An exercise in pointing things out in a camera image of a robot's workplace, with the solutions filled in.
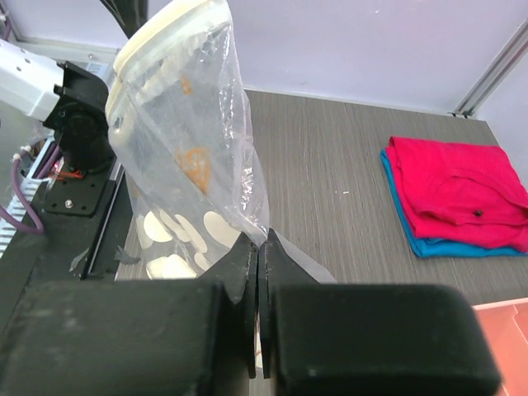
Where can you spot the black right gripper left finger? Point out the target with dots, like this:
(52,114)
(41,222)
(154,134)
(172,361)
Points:
(137,337)

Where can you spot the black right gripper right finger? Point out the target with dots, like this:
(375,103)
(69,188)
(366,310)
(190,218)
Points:
(325,338)

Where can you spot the clear polka dot zip bag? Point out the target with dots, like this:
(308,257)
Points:
(180,124)

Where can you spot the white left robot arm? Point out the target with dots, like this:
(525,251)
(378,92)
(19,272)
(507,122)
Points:
(62,97)

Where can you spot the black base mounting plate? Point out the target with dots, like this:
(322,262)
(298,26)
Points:
(71,249)

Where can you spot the pink divided tray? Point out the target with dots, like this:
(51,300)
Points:
(505,326)

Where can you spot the red folded shirt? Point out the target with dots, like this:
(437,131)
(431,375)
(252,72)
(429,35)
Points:
(462,192)

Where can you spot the white slotted cable duct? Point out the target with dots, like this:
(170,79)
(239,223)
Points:
(27,177)

